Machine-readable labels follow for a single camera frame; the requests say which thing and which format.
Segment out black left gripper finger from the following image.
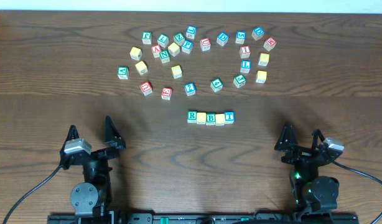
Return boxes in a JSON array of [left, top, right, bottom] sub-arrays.
[[105, 116, 126, 149], [64, 125, 79, 144]]

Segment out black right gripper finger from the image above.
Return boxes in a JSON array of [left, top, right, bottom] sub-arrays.
[[274, 123, 298, 151], [311, 129, 325, 152]]

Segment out blue T block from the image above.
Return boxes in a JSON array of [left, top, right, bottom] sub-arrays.
[[224, 111, 235, 124]]

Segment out yellow O block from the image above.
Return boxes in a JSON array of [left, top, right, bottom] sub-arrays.
[[197, 112, 207, 124], [215, 113, 226, 126]]

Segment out green B block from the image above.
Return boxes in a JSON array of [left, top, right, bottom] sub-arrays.
[[206, 113, 216, 126]]

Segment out green R block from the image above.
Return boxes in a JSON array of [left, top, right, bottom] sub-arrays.
[[187, 111, 197, 123]]

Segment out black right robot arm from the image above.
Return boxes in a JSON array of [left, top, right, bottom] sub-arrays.
[[274, 123, 344, 218]]

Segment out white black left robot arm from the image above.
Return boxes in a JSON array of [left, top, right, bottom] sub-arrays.
[[59, 116, 126, 223]]

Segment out red U block lower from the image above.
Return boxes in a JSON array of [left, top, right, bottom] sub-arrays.
[[140, 81, 153, 96]]

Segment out green V block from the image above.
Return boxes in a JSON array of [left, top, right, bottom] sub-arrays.
[[117, 67, 129, 80]]

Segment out red E block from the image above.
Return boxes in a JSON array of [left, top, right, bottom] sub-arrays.
[[161, 87, 172, 100]]

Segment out yellow G block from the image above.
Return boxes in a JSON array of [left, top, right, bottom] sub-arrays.
[[256, 70, 268, 83]]

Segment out yellow 8 block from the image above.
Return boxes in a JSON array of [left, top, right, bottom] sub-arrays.
[[135, 61, 148, 75]]

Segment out green J block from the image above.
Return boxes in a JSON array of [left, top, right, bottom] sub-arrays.
[[233, 74, 246, 88]]

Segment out blue L block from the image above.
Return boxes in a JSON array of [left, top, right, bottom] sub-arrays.
[[240, 60, 251, 73]]

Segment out yellow K block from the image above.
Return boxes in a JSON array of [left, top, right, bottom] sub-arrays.
[[258, 53, 270, 67]]

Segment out yellow block far left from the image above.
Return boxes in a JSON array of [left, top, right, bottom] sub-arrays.
[[129, 47, 142, 61]]

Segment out green 4 block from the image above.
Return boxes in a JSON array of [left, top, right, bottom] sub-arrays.
[[210, 78, 223, 92]]

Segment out blue 2 block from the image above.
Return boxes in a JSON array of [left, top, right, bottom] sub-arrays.
[[184, 82, 196, 96]]

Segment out yellow C block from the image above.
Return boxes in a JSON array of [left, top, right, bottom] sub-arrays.
[[171, 65, 182, 79]]

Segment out green N block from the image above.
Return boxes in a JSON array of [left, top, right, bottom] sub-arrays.
[[159, 50, 170, 63]]

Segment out red W block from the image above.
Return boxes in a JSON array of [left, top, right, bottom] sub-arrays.
[[263, 37, 277, 52]]

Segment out red A block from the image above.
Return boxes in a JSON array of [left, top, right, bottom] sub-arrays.
[[151, 45, 162, 58]]

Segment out red I block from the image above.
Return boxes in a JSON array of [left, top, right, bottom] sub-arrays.
[[240, 45, 251, 58]]

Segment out green block top left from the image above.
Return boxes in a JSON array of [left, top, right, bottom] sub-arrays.
[[142, 32, 152, 45]]

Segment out yellow S block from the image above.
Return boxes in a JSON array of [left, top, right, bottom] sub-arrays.
[[168, 42, 180, 57]]

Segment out blue block top right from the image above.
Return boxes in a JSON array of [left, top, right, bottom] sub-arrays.
[[251, 26, 265, 40]]

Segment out blue 5 block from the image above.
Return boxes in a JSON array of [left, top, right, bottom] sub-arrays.
[[235, 30, 246, 44]]

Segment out blue P block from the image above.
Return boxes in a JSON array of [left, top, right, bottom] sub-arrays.
[[182, 40, 193, 54]]

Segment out green Z block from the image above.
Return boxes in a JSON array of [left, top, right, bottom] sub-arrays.
[[174, 32, 185, 46]]

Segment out blue D block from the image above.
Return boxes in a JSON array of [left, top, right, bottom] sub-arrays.
[[217, 32, 229, 47]]

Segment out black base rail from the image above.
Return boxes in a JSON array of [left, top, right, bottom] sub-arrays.
[[47, 211, 359, 224]]

